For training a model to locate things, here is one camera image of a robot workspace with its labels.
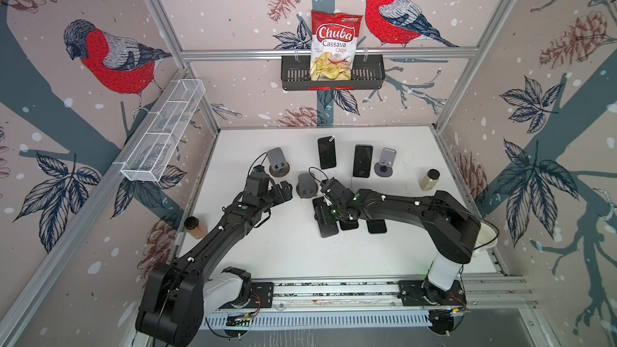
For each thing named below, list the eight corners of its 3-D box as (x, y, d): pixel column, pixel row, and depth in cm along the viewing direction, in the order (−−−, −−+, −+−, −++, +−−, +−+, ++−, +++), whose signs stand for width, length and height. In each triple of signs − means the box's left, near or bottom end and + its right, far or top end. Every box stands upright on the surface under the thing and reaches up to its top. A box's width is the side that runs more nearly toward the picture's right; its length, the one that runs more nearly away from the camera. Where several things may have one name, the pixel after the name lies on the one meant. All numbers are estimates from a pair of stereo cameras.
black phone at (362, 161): (351, 182, 103) (356, 159, 90) (350, 167, 108) (354, 144, 95) (367, 182, 103) (375, 159, 90) (365, 167, 108) (372, 144, 95)
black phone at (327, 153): (320, 173, 105) (321, 150, 93) (317, 160, 109) (317, 137, 97) (335, 170, 106) (337, 148, 94) (331, 158, 110) (333, 135, 98)
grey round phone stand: (375, 177, 105) (380, 161, 96) (372, 163, 110) (377, 148, 101) (392, 177, 105) (398, 161, 96) (388, 163, 110) (395, 148, 101)
